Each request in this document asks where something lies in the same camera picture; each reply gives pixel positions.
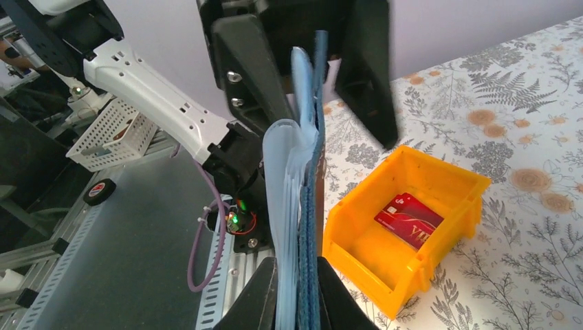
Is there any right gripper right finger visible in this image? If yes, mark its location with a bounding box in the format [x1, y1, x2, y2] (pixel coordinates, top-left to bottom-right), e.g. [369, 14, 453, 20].
[317, 256, 378, 330]

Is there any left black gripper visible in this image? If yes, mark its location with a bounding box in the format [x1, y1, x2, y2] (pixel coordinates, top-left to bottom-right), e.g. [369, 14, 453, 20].
[197, 0, 399, 150]

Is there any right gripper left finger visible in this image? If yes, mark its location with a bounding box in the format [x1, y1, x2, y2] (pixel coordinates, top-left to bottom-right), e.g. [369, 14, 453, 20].
[213, 256, 278, 330]

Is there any blue card holder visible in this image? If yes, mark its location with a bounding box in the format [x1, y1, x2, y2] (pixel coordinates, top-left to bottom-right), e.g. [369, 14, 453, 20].
[263, 30, 328, 329]

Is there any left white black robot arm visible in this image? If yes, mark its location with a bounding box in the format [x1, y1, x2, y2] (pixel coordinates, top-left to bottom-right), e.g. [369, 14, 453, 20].
[1, 1, 399, 201]

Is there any red VIP card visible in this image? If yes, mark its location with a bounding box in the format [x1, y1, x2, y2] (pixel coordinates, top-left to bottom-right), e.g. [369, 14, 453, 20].
[375, 192, 443, 250]

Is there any near orange bin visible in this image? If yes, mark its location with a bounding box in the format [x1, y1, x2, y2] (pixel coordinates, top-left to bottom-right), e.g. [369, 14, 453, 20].
[322, 146, 491, 319]

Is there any white perforated basket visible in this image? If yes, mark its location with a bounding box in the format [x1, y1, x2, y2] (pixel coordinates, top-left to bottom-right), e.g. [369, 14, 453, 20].
[66, 98, 157, 172]

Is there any floral table mat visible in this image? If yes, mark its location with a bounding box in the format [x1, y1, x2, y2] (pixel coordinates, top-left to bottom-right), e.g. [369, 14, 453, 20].
[323, 17, 582, 329]

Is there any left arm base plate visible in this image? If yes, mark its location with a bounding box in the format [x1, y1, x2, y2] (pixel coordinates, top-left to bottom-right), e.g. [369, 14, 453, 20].
[222, 195, 273, 254]

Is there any aluminium rail frame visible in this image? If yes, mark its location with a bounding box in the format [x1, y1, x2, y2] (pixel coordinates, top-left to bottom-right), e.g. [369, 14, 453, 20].
[1, 132, 273, 329]

